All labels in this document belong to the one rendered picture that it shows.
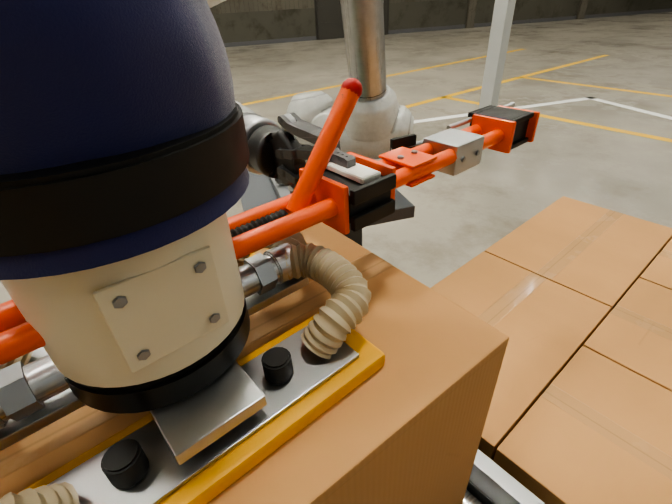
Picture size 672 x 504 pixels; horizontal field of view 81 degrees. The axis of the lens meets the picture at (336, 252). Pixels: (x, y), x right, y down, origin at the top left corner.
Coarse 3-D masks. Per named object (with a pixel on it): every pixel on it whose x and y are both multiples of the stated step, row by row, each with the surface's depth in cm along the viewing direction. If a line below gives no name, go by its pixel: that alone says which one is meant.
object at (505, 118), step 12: (492, 108) 68; (504, 108) 67; (516, 108) 67; (480, 120) 64; (492, 120) 63; (504, 120) 61; (516, 120) 62; (528, 120) 66; (504, 132) 62; (516, 132) 64; (528, 132) 67; (504, 144) 63; (516, 144) 65
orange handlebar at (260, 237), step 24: (408, 168) 50; (432, 168) 53; (240, 216) 41; (264, 216) 43; (288, 216) 41; (312, 216) 42; (240, 240) 37; (264, 240) 39; (0, 312) 30; (0, 336) 28; (24, 336) 28; (0, 360) 27
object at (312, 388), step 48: (288, 336) 43; (288, 384) 37; (336, 384) 38; (144, 432) 34; (240, 432) 33; (288, 432) 34; (48, 480) 31; (96, 480) 30; (144, 480) 30; (192, 480) 31
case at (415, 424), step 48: (336, 240) 63; (384, 288) 52; (384, 336) 45; (432, 336) 45; (480, 336) 44; (384, 384) 40; (432, 384) 39; (480, 384) 45; (48, 432) 37; (96, 432) 36; (336, 432) 35; (384, 432) 35; (432, 432) 41; (480, 432) 54; (0, 480) 33; (240, 480) 32; (288, 480) 32; (336, 480) 32; (384, 480) 38; (432, 480) 49
